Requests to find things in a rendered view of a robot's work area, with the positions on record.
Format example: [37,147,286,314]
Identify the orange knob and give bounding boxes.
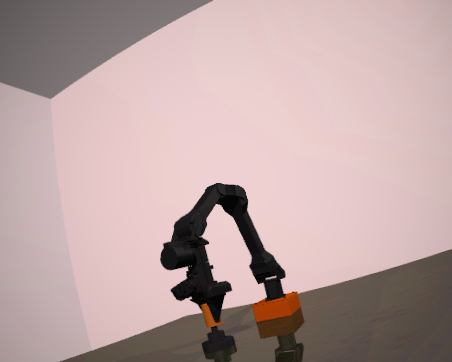
[201,304,222,328]

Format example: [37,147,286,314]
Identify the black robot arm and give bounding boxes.
[160,183,286,302]

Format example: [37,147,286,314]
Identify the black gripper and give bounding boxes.
[186,262,233,323]

